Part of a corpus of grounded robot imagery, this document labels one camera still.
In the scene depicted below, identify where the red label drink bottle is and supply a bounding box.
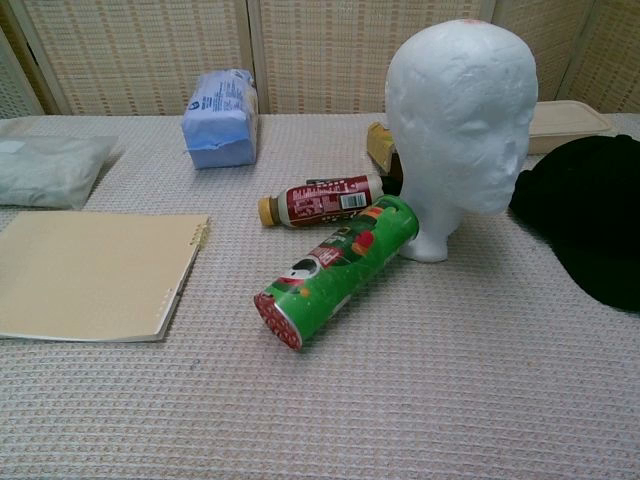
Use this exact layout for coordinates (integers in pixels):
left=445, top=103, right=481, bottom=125
left=257, top=173, right=385, bottom=230

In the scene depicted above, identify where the black cap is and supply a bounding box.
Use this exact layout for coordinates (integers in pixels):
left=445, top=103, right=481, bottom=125
left=508, top=133, right=640, bottom=315

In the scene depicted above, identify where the woven folding screen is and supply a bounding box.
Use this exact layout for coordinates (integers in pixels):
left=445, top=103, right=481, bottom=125
left=0, top=0, right=640, bottom=119

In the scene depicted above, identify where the grey plastic bag package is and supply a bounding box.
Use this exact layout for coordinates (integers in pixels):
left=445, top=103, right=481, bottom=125
left=0, top=134, right=119, bottom=210

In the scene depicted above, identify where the green Pringles can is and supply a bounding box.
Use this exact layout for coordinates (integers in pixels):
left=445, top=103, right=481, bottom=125
left=253, top=194, right=420, bottom=352

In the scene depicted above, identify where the beige spiral notebook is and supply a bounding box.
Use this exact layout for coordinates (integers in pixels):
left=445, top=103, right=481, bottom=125
left=0, top=210, right=211, bottom=344

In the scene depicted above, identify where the white foam mannequin head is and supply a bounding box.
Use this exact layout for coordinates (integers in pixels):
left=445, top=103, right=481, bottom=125
left=384, top=18, right=539, bottom=263

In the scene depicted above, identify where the blue tissue pack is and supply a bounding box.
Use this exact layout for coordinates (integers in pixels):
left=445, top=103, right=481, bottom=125
left=181, top=68, right=261, bottom=170

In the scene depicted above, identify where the yellow brown box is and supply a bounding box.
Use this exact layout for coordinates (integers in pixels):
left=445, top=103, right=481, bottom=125
left=366, top=121, right=405, bottom=180

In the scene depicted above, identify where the white waffle tablecloth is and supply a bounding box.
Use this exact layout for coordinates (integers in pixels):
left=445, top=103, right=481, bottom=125
left=0, top=112, right=640, bottom=480

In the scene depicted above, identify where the beige lidded food container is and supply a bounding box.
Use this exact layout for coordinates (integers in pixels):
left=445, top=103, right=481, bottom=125
left=527, top=99, right=618, bottom=156

